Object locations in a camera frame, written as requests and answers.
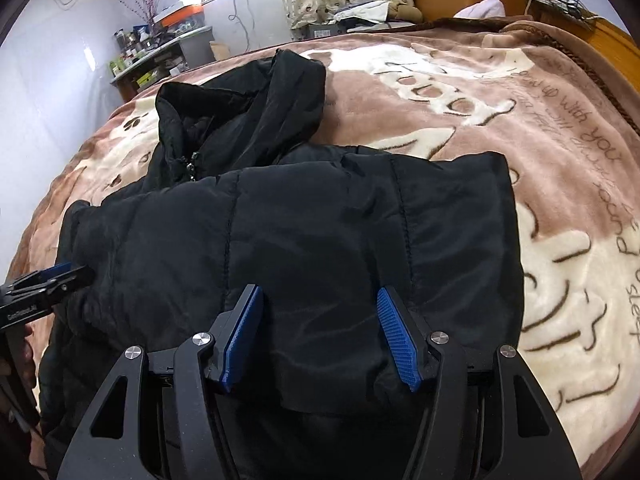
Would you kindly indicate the brown stuffed toy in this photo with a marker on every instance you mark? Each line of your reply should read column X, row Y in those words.
column 405, row 11

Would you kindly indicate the white folded cloth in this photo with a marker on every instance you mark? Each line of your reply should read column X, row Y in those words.
column 362, row 10

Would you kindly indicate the black puffer jacket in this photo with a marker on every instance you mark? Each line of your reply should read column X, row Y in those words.
column 300, row 240

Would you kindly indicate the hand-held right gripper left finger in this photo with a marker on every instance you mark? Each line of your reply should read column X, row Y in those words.
column 243, row 332

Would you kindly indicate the pink cloth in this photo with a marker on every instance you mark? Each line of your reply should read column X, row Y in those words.
column 482, row 7

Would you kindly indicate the cluttered white shelf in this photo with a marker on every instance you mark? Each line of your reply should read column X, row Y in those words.
column 145, row 67

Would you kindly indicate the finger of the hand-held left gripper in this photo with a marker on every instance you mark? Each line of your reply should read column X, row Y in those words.
column 75, row 277
column 59, row 269

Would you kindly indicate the brown printed blanket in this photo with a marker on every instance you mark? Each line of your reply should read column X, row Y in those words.
column 500, row 125

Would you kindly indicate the orange box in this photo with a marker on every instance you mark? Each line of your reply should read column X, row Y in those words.
column 177, row 12

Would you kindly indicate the wooden headboard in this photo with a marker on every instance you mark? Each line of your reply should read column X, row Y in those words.
column 607, row 45

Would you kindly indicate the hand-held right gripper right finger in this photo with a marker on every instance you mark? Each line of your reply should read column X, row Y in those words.
column 395, row 340

